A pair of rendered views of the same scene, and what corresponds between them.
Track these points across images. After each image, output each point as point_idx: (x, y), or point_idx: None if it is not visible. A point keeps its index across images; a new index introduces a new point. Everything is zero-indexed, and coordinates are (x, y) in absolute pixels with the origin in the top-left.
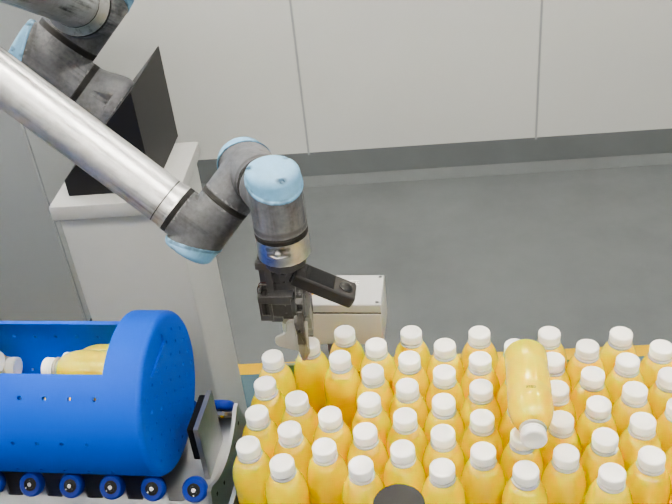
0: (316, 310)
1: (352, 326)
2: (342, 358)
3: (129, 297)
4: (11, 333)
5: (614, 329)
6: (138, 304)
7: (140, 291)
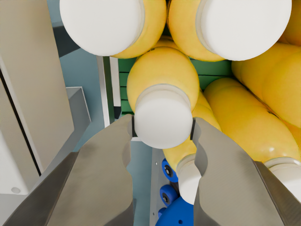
0: (9, 113)
1: (15, 6)
2: (261, 6)
3: (12, 209)
4: None
5: None
6: (14, 199)
7: (4, 207)
